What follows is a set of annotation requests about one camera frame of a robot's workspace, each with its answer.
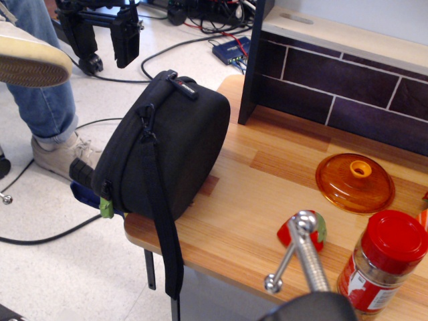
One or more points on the silver clamp screw handle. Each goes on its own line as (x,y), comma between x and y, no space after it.
(301,225)

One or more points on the blue jeans leg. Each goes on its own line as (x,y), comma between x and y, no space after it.
(49,112)

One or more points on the raised white sneaker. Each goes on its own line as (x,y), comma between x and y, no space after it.
(30,62)

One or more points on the silver knob rod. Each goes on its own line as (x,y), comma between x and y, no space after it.
(6,199)

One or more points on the orange toy piece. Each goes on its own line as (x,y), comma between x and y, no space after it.
(423,216)

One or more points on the metal table leg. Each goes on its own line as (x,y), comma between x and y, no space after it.
(150,272)

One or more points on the orange glass pot lid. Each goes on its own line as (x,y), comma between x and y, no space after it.
(355,183)

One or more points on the white sneaker on floor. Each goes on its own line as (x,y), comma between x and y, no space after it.
(57,158)

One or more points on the dark brick pattern backsplash shelf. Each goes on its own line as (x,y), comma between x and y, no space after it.
(358,66)

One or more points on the black robot gripper assembly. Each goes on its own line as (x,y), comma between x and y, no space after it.
(78,20)

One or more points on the green taped zipper pull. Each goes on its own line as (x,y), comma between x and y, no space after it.
(106,208)

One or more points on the blue network switch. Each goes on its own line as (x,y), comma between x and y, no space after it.
(233,50)

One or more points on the red toy strawberry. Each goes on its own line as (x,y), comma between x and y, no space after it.
(318,236)

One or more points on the black zipper bag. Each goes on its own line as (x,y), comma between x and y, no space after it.
(160,156)

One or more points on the red lid spice jar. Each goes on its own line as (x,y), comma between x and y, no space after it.
(389,249)

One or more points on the blue table clamp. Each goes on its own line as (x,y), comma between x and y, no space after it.
(81,175)

